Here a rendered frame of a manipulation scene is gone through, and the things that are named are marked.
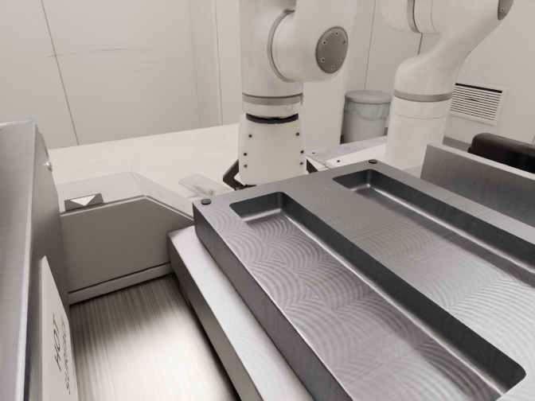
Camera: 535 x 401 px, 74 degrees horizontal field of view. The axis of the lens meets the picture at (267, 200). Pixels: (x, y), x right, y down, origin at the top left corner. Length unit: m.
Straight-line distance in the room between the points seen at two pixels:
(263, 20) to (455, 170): 0.28
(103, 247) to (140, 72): 2.37
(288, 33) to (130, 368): 0.34
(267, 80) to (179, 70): 2.20
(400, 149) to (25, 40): 2.17
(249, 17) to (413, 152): 0.51
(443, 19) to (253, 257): 0.66
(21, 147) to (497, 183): 0.29
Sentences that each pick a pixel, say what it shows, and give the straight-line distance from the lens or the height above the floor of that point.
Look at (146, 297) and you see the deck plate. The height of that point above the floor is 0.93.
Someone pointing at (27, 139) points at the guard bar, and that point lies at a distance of 0.20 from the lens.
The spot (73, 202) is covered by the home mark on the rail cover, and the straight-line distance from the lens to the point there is 0.26.
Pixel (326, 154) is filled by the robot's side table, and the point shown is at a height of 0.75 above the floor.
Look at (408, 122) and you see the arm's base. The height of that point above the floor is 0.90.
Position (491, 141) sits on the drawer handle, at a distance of 0.37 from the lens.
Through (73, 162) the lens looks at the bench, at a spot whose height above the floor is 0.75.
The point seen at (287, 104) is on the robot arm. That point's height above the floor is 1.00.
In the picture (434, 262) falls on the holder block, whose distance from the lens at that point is 0.20.
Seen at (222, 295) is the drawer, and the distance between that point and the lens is 0.20.
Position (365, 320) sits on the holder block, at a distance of 0.18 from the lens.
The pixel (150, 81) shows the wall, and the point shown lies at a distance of 2.62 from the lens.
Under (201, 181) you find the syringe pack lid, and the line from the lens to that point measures 0.82.
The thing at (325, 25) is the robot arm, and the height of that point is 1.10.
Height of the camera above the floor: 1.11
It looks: 27 degrees down
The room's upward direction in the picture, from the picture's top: straight up
